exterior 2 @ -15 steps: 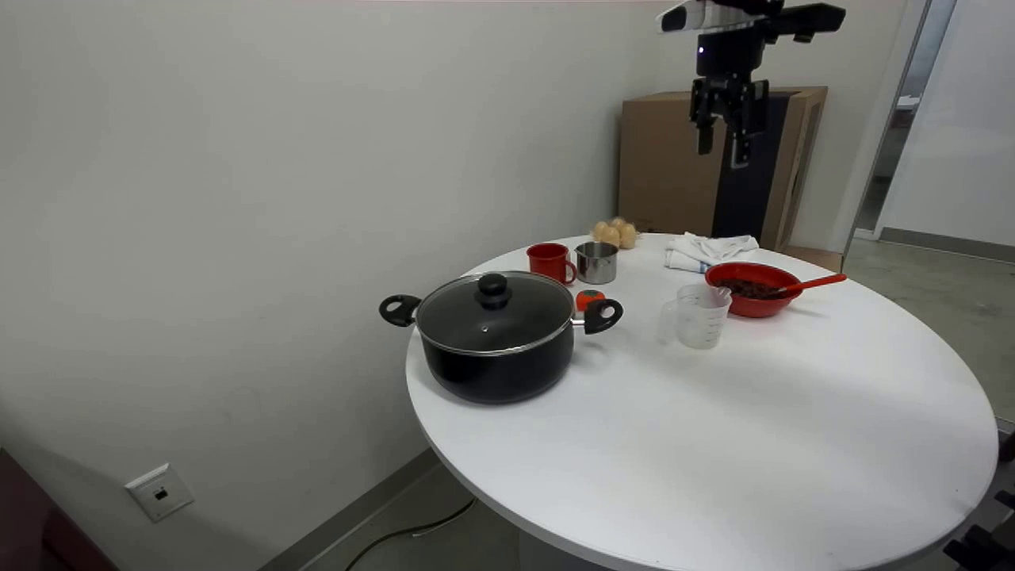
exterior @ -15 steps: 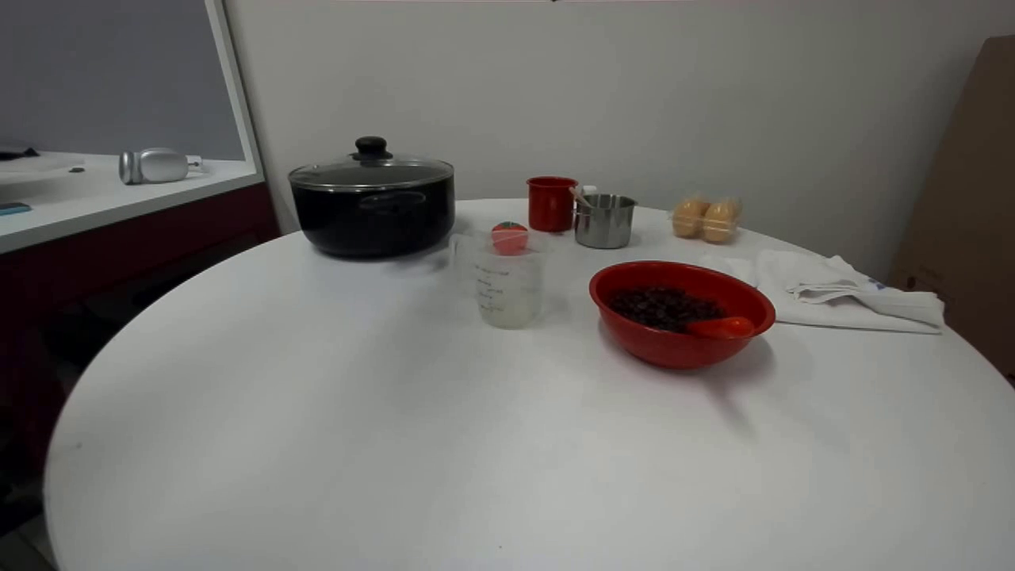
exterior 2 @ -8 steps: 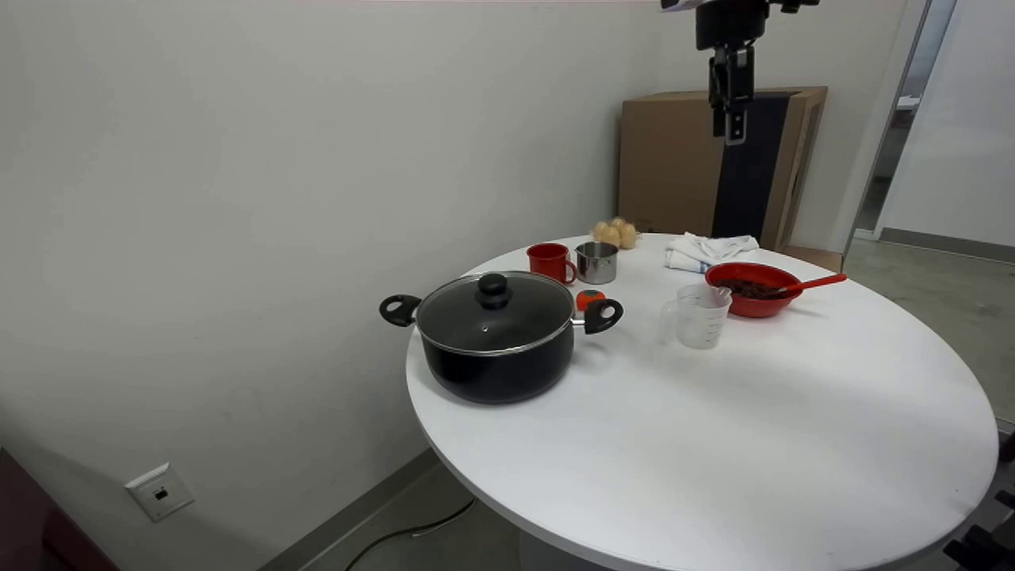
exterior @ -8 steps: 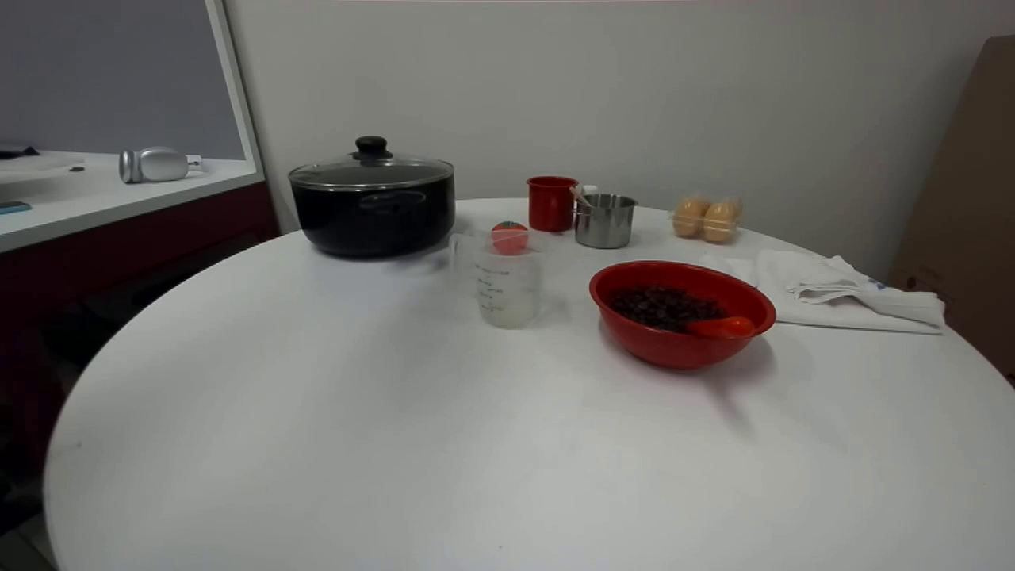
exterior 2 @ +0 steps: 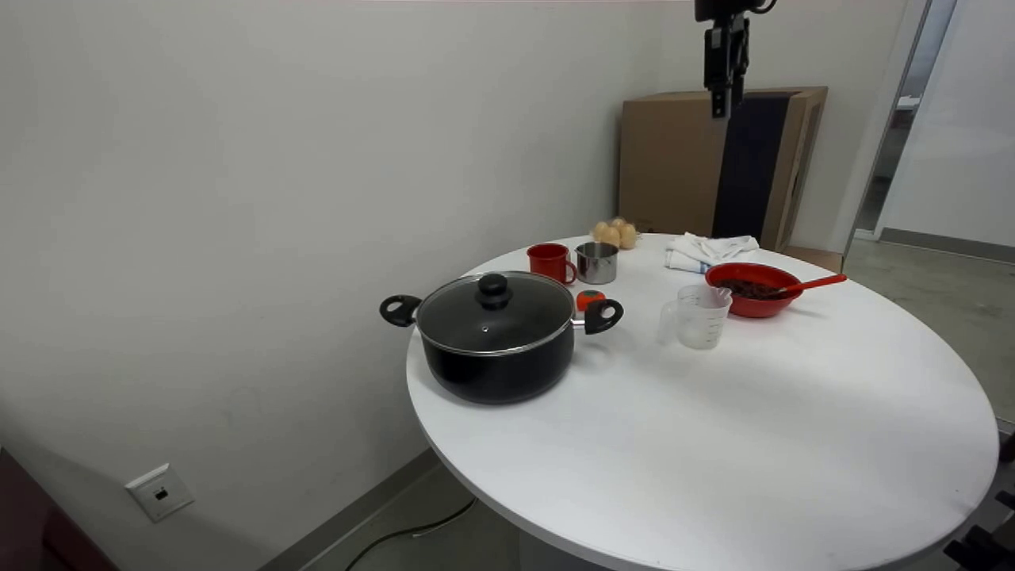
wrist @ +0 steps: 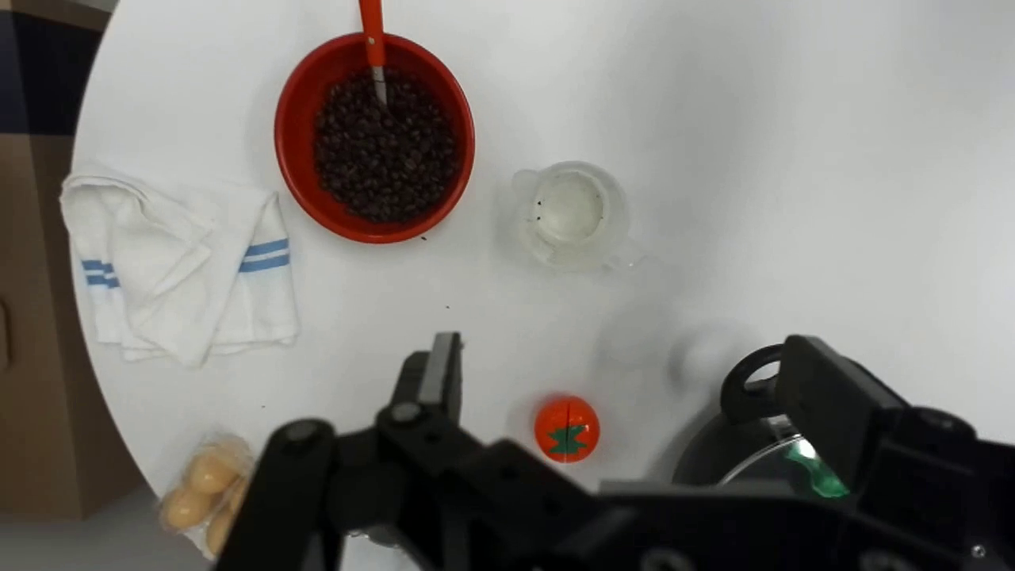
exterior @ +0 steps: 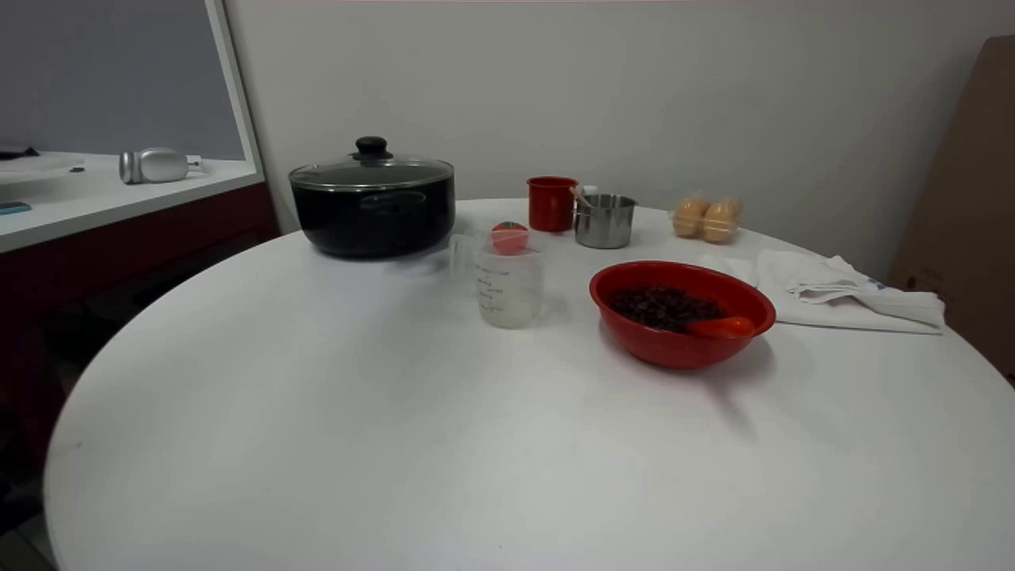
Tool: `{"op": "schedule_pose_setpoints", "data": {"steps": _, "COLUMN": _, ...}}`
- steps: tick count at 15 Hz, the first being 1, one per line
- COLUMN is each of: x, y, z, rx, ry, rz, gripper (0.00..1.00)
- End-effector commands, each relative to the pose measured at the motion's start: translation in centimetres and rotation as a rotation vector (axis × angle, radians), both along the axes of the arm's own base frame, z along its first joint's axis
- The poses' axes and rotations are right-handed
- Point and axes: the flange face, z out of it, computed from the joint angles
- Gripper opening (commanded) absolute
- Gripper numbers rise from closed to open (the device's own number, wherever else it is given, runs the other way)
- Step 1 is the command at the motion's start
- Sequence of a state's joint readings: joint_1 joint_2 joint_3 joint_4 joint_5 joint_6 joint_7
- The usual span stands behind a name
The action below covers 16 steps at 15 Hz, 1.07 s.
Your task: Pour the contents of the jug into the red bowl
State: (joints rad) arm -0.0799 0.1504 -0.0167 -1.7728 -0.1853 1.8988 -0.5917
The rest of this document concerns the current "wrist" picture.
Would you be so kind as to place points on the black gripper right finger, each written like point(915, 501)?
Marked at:
point(845, 408)

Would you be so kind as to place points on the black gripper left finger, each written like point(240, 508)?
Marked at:
point(437, 368)

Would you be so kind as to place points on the clear plastic measuring jug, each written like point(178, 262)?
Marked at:
point(572, 218)

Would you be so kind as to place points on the dark beans heap in bowl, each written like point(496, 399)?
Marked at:
point(390, 160)

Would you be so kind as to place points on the red plastic bowl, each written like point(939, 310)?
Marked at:
point(297, 137)

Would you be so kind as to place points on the glass pot lid black knob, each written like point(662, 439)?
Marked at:
point(761, 461)

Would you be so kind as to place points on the toy tomato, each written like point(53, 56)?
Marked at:
point(566, 425)

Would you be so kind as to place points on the beige bread roll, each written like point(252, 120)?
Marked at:
point(198, 492)
point(223, 524)

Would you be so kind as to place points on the white cloth with blue stripes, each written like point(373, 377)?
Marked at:
point(178, 275)

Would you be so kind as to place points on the orange-red plastic spoon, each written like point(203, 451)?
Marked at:
point(373, 41)

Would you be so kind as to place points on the brown cardboard box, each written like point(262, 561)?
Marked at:
point(44, 336)

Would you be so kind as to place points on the black equipment base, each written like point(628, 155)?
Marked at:
point(44, 65)

